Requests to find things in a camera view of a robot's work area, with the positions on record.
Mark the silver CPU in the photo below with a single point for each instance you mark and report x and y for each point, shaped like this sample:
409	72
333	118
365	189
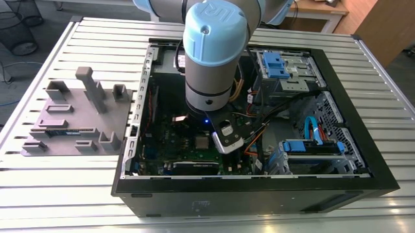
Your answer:
202	142

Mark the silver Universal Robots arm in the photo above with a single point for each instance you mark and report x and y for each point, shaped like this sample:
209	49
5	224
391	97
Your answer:
211	82

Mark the CPU socket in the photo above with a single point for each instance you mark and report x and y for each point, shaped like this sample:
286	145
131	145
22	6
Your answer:
202	150

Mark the green motherboard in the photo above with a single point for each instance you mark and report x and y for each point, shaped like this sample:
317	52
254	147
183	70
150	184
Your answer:
169	145

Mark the black graphics card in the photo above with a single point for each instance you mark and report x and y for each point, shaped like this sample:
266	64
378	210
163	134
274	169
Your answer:
194	167

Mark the black RAM slot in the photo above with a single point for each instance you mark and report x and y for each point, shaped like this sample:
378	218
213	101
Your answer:
226	162

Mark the grey power supply unit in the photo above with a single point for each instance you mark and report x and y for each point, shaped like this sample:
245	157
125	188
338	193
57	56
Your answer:
166	66

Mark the hard disk in blue carrier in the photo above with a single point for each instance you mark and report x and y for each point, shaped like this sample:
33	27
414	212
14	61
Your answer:
295	146

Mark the black PC case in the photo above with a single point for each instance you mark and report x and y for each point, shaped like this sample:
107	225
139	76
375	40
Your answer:
227	199

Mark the silver drive cage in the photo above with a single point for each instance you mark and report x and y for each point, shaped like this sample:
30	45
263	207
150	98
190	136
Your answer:
291	87

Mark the blue drive latch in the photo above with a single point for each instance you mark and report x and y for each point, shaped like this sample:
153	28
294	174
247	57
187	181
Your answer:
274	65

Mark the grey parts rack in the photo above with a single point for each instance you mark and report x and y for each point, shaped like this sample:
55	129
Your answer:
81	116

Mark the silver disk bay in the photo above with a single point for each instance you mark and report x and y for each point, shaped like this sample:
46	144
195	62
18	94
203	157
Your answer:
318	157

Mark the green RAM stick blue label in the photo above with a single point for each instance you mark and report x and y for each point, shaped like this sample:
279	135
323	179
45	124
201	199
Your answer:
65	133

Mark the wooden desk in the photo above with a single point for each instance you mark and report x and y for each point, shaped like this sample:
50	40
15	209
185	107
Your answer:
318	7

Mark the black mesh bin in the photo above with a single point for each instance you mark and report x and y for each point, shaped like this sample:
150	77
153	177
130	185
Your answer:
17	31
33	14

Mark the wooden cabinet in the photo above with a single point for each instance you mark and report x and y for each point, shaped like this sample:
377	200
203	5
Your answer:
382	29

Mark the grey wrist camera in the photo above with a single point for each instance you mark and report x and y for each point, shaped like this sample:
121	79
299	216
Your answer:
179	118

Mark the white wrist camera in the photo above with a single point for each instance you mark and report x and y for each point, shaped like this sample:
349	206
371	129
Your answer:
231	145

